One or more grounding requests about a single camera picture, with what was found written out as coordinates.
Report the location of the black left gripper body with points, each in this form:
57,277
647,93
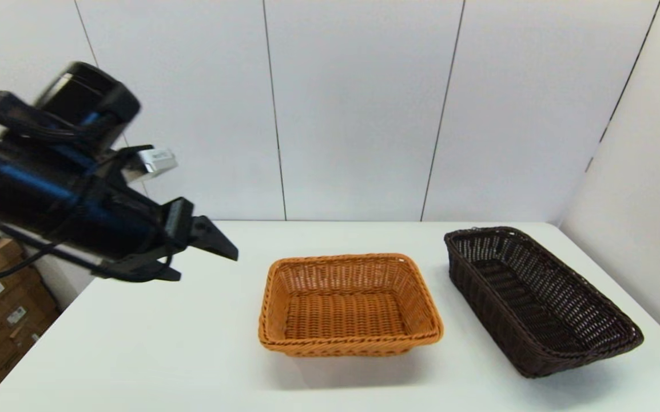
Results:
158,229

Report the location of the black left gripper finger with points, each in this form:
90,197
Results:
213,237
141,270

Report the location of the dark brown wicker basket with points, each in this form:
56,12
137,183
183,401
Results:
541,337

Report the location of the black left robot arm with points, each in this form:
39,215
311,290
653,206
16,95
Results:
32,194

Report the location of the orange wicker basket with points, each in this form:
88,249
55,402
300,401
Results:
347,343

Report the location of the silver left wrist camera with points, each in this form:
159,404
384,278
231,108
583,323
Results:
155,160

